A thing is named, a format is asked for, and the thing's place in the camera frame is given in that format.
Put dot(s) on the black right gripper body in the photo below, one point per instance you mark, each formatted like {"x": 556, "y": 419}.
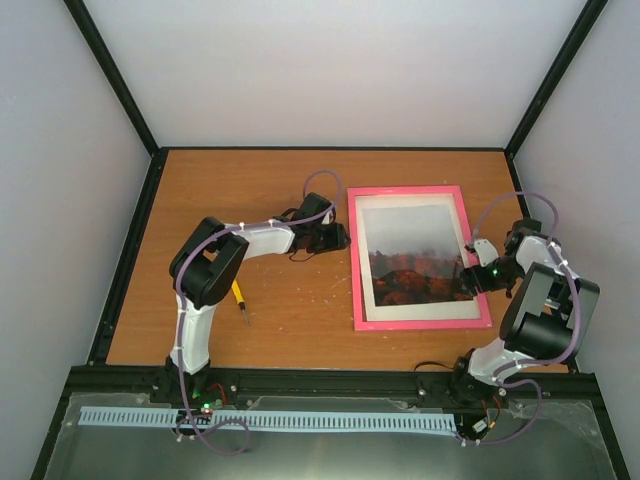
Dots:
{"x": 504, "y": 277}

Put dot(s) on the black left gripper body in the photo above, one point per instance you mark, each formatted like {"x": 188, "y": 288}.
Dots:
{"x": 322, "y": 242}

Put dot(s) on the white passe-partout mat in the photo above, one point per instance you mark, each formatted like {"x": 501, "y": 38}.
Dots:
{"x": 370, "y": 260}

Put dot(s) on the autumn forest photo print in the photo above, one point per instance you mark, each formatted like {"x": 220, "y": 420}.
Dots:
{"x": 413, "y": 255}

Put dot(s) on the pink picture frame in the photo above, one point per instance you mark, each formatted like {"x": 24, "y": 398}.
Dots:
{"x": 415, "y": 320}

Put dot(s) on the yellow handled screwdriver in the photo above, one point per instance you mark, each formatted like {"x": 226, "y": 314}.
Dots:
{"x": 240, "y": 301}

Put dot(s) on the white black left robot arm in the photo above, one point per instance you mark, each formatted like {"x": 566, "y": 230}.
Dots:
{"x": 205, "y": 268}

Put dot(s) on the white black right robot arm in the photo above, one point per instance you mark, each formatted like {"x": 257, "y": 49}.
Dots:
{"x": 546, "y": 322}

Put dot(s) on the left controller board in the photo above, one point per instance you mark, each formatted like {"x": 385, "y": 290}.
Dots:
{"x": 205, "y": 402}

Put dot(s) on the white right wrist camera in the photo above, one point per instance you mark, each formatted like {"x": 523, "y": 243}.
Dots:
{"x": 483, "y": 252}

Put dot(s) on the right connector with wires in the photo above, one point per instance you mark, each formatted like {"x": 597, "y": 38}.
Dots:
{"x": 492, "y": 409}

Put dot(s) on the metal base plate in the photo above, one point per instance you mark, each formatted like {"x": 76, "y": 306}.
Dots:
{"x": 559, "y": 440}

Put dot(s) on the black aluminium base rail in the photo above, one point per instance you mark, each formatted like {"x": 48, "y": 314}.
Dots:
{"x": 238, "y": 387}

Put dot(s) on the black enclosure post right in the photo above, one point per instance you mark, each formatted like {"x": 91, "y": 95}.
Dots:
{"x": 570, "y": 47}

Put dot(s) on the black enclosure post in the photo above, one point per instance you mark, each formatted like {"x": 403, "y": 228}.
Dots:
{"x": 98, "y": 47}
{"x": 570, "y": 47}

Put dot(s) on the light blue cable duct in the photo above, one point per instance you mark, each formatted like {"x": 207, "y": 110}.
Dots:
{"x": 273, "y": 421}

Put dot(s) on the black enclosure post left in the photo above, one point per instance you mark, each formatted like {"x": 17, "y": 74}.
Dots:
{"x": 98, "y": 47}

